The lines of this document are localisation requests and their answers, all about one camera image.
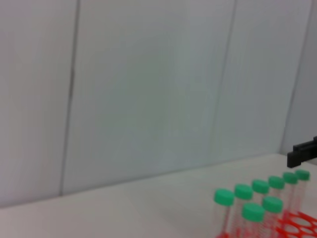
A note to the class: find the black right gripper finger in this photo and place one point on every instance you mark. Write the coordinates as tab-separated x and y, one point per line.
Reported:
297	156

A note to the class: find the green-capped clear test tube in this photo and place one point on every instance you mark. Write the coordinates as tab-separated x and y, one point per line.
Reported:
260	186
303	175
272	204
224	197
276	182
253	212
244	192
290	177

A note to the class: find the orange test tube rack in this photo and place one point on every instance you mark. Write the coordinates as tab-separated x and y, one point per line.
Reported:
282	229

